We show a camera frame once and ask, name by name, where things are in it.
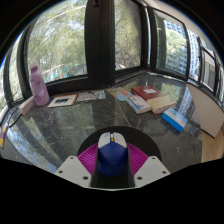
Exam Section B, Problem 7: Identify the white box with blue stripe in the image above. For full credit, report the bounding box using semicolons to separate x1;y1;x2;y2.
125;95;152;115

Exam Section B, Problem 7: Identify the framed photo card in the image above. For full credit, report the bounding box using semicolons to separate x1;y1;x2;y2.
47;93;79;108

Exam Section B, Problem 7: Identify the blue and white box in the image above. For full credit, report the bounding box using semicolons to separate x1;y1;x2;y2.
161;107;189;133

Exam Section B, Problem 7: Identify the beige thick book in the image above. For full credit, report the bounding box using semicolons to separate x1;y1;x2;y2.
146;95;177;115

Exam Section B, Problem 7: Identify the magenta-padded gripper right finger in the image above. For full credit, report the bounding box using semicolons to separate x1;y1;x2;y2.
126;143;172;190

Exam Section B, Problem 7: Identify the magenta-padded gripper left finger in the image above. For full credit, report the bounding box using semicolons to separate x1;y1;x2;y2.
54;143;101;190

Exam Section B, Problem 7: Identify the blue printed leaflet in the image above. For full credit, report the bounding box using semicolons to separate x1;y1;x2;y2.
106;87;135;102

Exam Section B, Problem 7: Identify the purple detergent bottle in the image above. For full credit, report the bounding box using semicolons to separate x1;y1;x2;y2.
29;61;51;107

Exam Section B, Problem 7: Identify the printed pamphlet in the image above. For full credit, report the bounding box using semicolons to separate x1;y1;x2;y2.
77;89;106;102

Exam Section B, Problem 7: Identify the blue and white computer mouse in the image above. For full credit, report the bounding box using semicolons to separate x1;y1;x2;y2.
96;131;129;178

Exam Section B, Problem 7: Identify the red hardcover book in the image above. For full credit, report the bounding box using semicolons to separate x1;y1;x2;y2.
130;85;165;102

